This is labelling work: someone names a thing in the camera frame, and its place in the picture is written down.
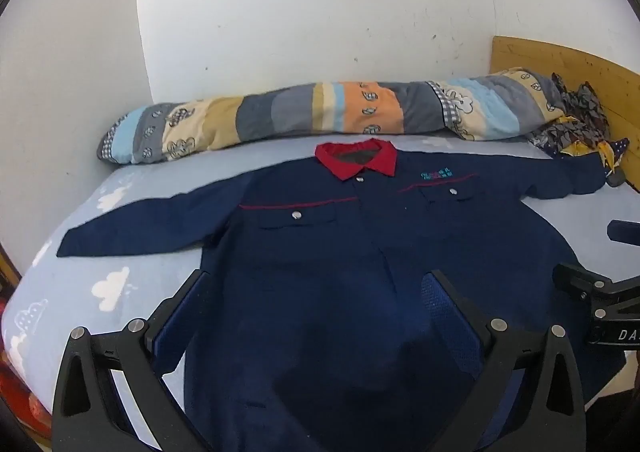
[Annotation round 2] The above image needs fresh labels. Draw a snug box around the rolled patchwork quilt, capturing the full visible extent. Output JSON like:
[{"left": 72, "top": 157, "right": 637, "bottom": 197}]
[{"left": 96, "top": 66, "right": 566, "bottom": 165}]

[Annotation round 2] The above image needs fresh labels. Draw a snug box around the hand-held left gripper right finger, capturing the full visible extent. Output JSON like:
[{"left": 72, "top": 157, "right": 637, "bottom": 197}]
[{"left": 420, "top": 269, "right": 586, "bottom": 452}]

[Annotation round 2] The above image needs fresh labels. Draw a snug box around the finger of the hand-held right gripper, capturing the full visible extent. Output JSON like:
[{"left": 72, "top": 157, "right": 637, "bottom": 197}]
[
  {"left": 552, "top": 262, "right": 640, "bottom": 305},
  {"left": 606, "top": 219, "right": 640, "bottom": 247}
]

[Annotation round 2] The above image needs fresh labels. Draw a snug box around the dark yellow patterned cloth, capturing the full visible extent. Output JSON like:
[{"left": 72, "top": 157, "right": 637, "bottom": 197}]
[{"left": 525, "top": 75, "right": 631, "bottom": 188}]

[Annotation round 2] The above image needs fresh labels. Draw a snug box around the light blue cloud bed sheet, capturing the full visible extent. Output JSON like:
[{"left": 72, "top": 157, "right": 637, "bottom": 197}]
[{"left": 0, "top": 132, "right": 640, "bottom": 443}]

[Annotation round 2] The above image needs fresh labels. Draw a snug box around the wooden furniture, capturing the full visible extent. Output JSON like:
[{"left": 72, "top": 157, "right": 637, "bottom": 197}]
[{"left": 0, "top": 247, "right": 23, "bottom": 303}]

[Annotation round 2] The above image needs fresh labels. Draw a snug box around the wooden headboard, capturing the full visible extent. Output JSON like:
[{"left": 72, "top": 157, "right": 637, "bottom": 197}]
[{"left": 487, "top": 36, "right": 640, "bottom": 193}]

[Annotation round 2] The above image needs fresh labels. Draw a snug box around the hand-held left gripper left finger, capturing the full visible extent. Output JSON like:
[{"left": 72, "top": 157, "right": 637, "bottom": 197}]
[{"left": 51, "top": 269, "right": 211, "bottom": 452}]

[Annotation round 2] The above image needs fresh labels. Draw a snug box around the navy work jacket red collar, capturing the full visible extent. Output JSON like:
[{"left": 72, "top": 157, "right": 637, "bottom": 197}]
[{"left": 56, "top": 139, "right": 621, "bottom": 452}]

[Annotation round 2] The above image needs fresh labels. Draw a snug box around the red object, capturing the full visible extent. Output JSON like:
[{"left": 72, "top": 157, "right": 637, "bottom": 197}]
[{"left": 0, "top": 357, "right": 53, "bottom": 433}]

